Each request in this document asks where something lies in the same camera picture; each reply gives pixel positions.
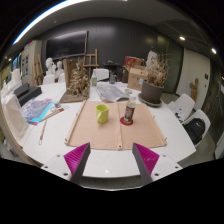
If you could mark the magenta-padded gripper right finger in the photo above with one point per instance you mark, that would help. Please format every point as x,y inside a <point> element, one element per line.
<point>148,160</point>

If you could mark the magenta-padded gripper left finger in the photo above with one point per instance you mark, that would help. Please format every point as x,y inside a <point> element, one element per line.
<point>75,160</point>

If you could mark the clear bottle with dark drink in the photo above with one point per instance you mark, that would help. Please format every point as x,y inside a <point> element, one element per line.
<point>129,111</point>

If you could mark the tan wooden drawing board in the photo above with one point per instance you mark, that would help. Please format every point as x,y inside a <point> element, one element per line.
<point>96,136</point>

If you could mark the thin wooden stick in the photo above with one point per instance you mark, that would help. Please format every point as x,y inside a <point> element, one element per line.
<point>42,131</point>

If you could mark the yellow-green mug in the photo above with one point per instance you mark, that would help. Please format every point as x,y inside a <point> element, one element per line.
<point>102,115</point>

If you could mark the black backpack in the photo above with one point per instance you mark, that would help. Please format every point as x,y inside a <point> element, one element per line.
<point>195,130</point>

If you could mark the dark round plant saucer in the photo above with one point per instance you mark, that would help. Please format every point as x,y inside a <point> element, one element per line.
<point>150,104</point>

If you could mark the small grey jar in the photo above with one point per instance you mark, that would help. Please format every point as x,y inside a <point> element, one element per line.
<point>57,104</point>

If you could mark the purple and teal painting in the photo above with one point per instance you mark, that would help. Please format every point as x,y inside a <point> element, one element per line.
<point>35,111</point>

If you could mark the white plastic chair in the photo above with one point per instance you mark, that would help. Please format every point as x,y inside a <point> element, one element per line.
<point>203,116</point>
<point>183,105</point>

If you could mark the dry plant in dark pot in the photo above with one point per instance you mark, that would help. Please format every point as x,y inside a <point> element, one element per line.
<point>151,93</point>

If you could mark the small white cup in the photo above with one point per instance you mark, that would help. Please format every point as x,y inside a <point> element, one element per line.
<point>128,91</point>

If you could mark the large white wood-edged panel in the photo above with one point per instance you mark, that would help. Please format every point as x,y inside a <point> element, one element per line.
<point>13,120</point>

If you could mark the brown carved root sculpture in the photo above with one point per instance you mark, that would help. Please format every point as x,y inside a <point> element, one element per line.
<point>78,85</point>

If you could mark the grey printed newspaper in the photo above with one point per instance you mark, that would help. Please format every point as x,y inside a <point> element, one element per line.
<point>110,93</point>

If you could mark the flat black box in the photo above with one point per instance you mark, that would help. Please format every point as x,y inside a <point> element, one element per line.
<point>31,95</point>
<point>20,90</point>

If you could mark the brown cardboard box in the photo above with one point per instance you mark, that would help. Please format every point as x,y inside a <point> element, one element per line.
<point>135,80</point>

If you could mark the small green-labelled spray bottle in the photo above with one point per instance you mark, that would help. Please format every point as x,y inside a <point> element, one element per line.
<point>94,81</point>

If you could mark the dark grey kettle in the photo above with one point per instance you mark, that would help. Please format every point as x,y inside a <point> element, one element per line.
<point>112,78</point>

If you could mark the white plaster bust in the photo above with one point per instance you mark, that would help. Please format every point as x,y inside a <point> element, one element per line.
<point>50,66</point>
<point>59,69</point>

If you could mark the wooden easel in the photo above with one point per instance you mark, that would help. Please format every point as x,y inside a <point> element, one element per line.
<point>38,68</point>
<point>90,63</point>

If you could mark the red box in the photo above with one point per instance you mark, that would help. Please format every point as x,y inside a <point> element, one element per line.
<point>132,61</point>

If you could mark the white plaster figure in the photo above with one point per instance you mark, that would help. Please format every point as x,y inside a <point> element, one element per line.
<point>151,58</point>

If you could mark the white glass-door cabinet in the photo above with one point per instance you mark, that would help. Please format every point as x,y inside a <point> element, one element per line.
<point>30,61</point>

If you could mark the recessed ceiling spotlights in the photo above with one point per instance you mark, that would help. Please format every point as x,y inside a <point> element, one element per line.
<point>182,38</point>

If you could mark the long white ceiling light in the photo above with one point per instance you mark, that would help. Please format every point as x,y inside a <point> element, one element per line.
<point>56,11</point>

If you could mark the black wall screen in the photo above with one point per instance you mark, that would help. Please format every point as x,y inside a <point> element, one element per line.
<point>66,45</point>

